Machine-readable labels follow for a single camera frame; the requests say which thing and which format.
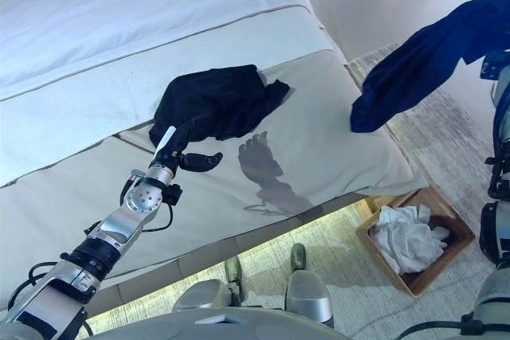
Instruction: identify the white duvet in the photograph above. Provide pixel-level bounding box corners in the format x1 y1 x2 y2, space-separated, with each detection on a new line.
0 0 347 188

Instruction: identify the grey striped rug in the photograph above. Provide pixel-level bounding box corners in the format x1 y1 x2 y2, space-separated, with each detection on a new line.
85 43 510 340

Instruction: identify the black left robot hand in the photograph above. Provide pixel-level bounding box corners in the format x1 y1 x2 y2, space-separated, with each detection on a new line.
150 115 224 176

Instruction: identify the dark blue garment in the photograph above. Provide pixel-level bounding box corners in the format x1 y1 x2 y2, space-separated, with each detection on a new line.
350 0 510 134

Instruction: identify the silver robot leg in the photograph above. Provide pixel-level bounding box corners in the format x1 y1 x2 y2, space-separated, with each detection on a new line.
284 244 335 329
171 256 250 313

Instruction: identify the black garment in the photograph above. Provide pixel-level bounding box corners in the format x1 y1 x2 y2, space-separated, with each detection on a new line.
149 64 291 148

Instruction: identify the silver right robot leg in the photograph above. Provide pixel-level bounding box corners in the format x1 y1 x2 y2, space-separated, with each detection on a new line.
284 244 335 329

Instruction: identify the grey robot torso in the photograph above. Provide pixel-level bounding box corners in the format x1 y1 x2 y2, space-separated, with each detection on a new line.
89 306 383 340

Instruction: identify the brown wicker basket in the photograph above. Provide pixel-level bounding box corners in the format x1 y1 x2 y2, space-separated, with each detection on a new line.
355 185 477 298

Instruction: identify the white garment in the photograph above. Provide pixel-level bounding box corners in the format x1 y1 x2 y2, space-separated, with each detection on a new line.
368 205 451 276

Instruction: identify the silver left robot leg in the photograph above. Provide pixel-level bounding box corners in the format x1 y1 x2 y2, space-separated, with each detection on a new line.
171 256 250 313

